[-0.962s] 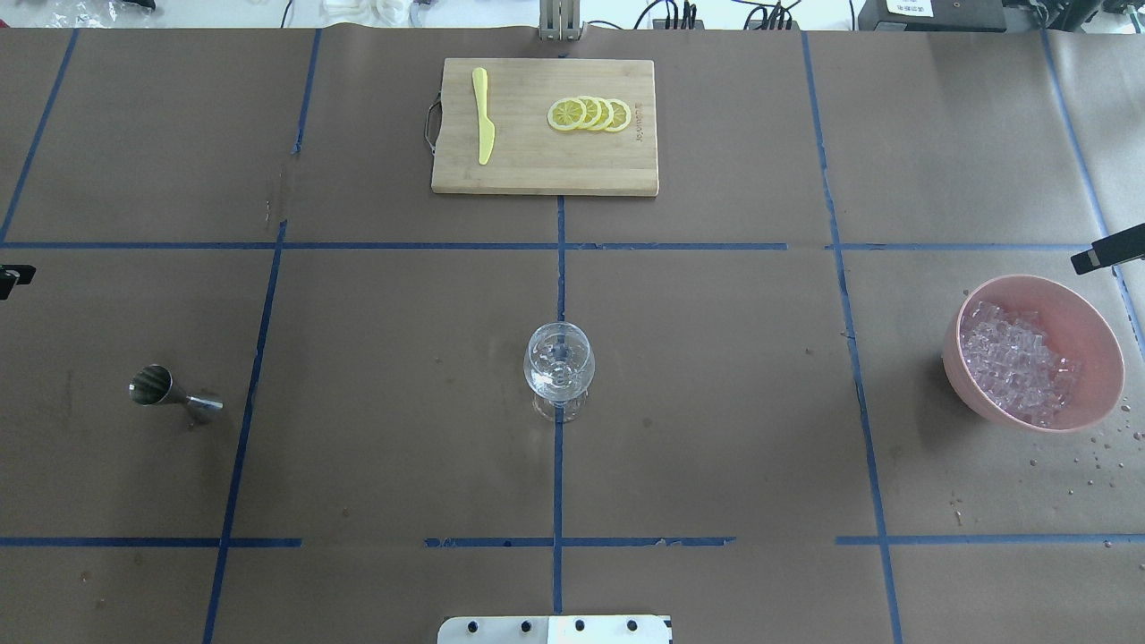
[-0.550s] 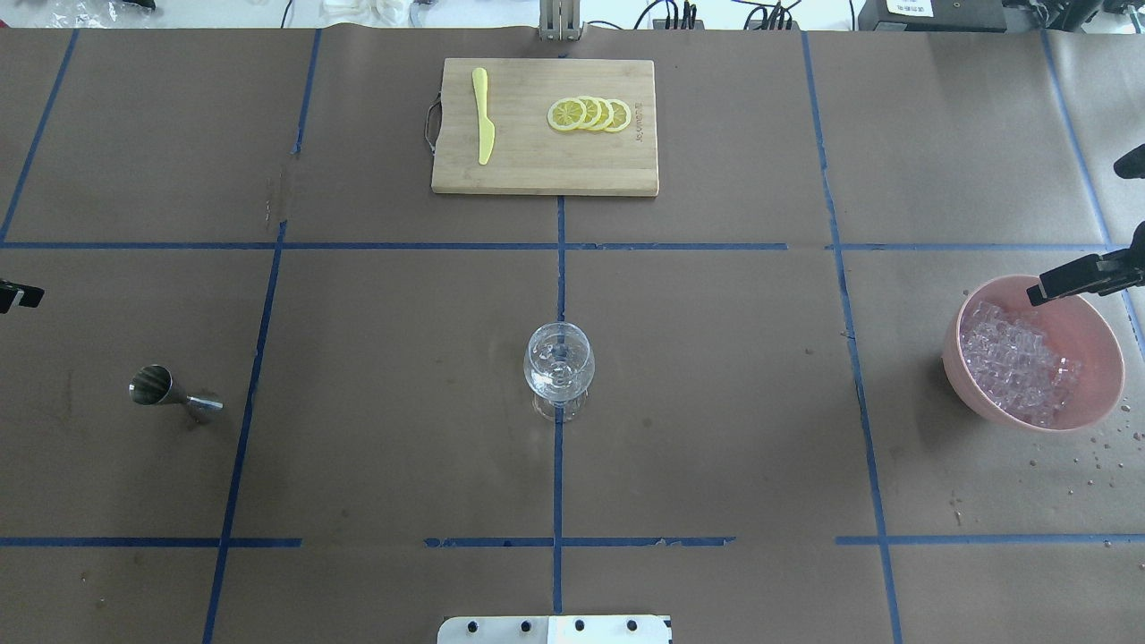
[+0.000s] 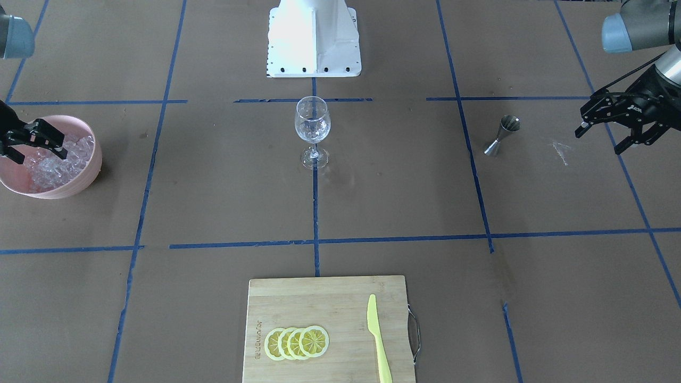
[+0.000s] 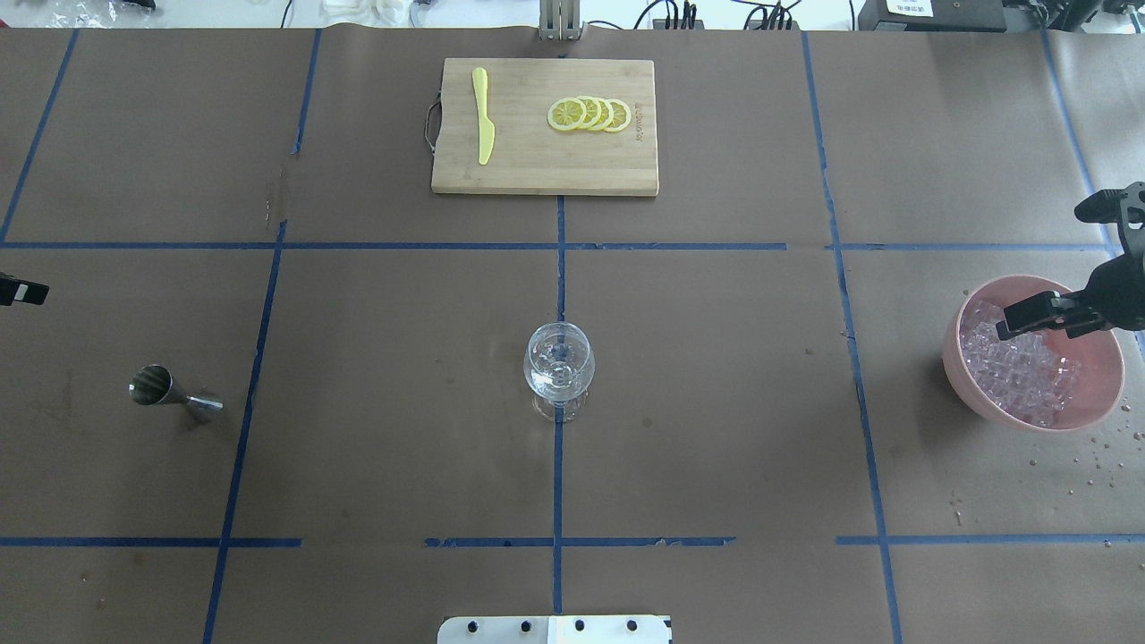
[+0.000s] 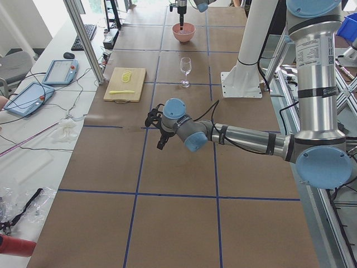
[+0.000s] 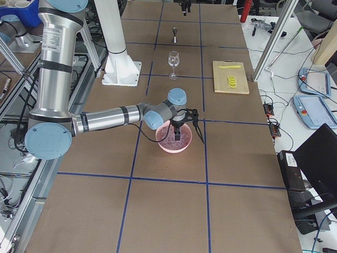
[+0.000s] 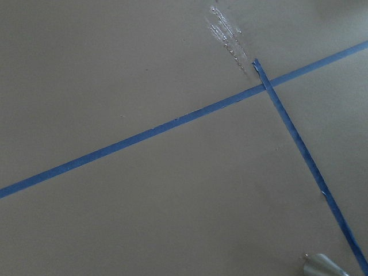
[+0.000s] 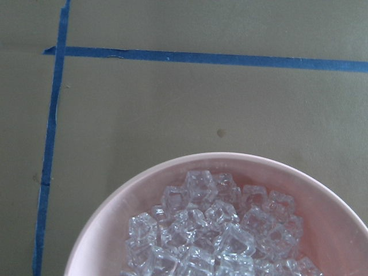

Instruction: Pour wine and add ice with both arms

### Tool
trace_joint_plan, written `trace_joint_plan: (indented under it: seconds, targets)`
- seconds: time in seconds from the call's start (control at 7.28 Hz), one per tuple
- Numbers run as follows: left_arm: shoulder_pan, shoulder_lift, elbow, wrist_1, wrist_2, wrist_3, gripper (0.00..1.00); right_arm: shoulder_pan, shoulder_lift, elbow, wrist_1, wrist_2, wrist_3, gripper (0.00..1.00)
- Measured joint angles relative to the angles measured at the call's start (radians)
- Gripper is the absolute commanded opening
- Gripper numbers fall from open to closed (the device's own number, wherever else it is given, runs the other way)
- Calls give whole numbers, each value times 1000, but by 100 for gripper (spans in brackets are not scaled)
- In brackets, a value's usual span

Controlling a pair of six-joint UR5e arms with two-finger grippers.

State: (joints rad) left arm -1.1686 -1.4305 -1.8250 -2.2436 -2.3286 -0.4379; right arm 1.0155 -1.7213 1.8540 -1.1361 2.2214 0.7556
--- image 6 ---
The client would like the far teach pendant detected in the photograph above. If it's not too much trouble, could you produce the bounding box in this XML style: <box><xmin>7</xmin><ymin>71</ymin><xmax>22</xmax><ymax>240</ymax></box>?
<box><xmin>298</xmin><ymin>67</ymin><xmax>331</xmax><ymax>98</ymax></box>

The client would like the black box device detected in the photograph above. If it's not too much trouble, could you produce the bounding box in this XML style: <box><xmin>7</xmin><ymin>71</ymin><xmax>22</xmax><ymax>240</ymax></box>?
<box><xmin>277</xmin><ymin>150</ymin><xmax>305</xmax><ymax>192</ymax></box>

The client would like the black monitor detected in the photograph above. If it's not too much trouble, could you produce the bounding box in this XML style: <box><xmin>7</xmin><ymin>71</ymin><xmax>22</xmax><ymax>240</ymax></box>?
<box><xmin>293</xmin><ymin>123</ymin><xmax>336</xmax><ymax>219</ymax></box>

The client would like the near teach pendant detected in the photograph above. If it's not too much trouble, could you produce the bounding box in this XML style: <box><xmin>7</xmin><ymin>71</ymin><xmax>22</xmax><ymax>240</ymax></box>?
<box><xmin>293</xmin><ymin>95</ymin><xmax>336</xmax><ymax>130</ymax></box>

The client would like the steel double jigger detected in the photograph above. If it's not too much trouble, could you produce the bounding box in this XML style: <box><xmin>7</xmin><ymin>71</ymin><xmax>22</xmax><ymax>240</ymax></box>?
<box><xmin>172</xmin><ymin>27</ymin><xmax>178</xmax><ymax>44</ymax></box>

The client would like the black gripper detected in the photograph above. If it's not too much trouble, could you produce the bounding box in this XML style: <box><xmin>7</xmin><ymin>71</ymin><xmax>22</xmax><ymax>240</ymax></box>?
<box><xmin>176</xmin><ymin>0</ymin><xmax>192</xmax><ymax>16</ymax></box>
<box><xmin>171</xmin><ymin>115</ymin><xmax>185</xmax><ymax>141</ymax></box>

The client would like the teach pendant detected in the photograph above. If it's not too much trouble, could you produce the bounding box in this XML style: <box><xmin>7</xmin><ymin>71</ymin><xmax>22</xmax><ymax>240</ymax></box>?
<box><xmin>293</xmin><ymin>95</ymin><xmax>336</xmax><ymax>130</ymax></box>
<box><xmin>298</xmin><ymin>67</ymin><xmax>331</xmax><ymax>98</ymax></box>

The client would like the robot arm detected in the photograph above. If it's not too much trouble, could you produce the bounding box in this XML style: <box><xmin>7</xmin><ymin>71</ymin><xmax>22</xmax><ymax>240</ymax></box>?
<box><xmin>24</xmin><ymin>1</ymin><xmax>187</xmax><ymax>160</ymax></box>

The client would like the bamboo cutting board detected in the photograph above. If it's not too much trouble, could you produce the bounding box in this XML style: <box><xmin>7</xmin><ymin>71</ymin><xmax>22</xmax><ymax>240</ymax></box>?
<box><xmin>212</xmin><ymin>61</ymin><xmax>250</xmax><ymax>95</ymax></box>

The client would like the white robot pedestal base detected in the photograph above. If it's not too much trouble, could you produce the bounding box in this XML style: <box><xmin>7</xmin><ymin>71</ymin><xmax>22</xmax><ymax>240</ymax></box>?
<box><xmin>102</xmin><ymin>51</ymin><xmax>142</xmax><ymax>87</ymax></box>

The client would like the aluminium frame post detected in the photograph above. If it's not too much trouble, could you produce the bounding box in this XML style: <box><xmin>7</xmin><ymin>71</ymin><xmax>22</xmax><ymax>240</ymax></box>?
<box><xmin>252</xmin><ymin>0</ymin><xmax>298</xmax><ymax>82</ymax></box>

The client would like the yellow plastic knife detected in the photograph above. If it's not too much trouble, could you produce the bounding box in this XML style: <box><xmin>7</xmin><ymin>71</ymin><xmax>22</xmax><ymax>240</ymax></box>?
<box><xmin>218</xmin><ymin>65</ymin><xmax>241</xmax><ymax>69</ymax></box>

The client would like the pile of ice cubes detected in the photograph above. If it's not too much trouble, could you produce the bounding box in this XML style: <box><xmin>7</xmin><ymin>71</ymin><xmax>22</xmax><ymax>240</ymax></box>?
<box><xmin>156</xmin><ymin>126</ymin><xmax>191</xmax><ymax>150</ymax></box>

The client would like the clear wine glass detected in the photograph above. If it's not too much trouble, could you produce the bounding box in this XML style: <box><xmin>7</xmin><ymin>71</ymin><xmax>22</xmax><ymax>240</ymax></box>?
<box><xmin>168</xmin><ymin>51</ymin><xmax>180</xmax><ymax>80</ymax></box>

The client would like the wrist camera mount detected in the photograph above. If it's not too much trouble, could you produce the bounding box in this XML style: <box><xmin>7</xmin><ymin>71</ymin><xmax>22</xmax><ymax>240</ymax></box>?
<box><xmin>182</xmin><ymin>109</ymin><xmax>199</xmax><ymax>127</ymax></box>

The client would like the red fire extinguisher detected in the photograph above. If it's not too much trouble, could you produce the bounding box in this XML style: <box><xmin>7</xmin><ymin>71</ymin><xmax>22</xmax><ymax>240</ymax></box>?
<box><xmin>240</xmin><ymin>0</ymin><xmax>253</xmax><ymax>23</ymax></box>

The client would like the pink bowl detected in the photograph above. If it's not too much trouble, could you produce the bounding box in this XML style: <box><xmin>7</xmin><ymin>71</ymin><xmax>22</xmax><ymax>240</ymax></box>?
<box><xmin>155</xmin><ymin>121</ymin><xmax>192</xmax><ymax>153</ymax></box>

